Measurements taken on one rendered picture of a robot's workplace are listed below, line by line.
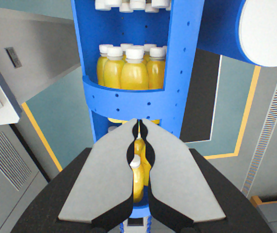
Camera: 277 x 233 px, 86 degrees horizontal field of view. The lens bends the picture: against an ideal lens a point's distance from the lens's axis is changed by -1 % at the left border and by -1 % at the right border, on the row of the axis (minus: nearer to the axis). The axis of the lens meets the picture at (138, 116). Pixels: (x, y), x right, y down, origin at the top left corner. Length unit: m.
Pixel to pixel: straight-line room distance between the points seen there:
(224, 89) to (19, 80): 1.72
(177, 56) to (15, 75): 0.47
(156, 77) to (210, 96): 1.29
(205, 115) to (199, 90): 0.31
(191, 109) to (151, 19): 1.21
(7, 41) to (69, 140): 1.65
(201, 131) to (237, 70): 0.71
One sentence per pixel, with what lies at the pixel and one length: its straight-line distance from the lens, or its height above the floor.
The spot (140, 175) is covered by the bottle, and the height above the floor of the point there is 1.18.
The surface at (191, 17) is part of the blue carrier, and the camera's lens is 0.33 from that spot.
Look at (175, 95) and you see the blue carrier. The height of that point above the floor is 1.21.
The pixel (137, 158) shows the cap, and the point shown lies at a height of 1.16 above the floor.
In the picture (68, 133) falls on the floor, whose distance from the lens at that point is 2.05.
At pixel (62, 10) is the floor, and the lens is 1.64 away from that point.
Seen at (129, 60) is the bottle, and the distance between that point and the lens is 0.34.
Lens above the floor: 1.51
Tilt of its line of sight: 60 degrees down
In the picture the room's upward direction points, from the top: 179 degrees clockwise
